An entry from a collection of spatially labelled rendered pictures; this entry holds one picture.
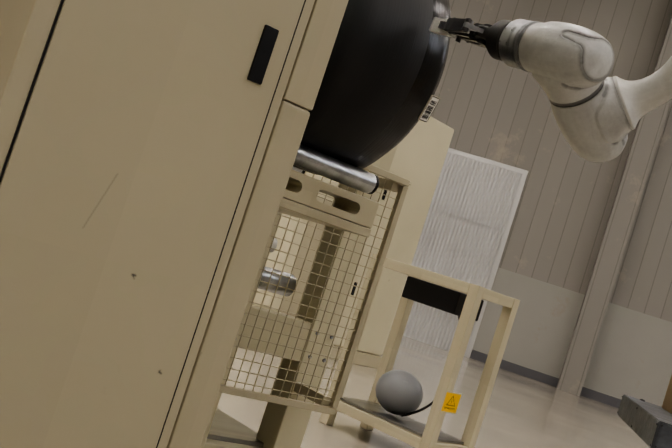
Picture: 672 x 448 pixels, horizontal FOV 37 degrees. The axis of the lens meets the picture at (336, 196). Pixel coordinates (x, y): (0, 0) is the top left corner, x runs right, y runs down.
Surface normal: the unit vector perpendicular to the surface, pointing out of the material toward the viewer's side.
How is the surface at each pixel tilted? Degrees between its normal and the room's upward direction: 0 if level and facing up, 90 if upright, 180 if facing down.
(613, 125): 124
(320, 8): 90
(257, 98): 90
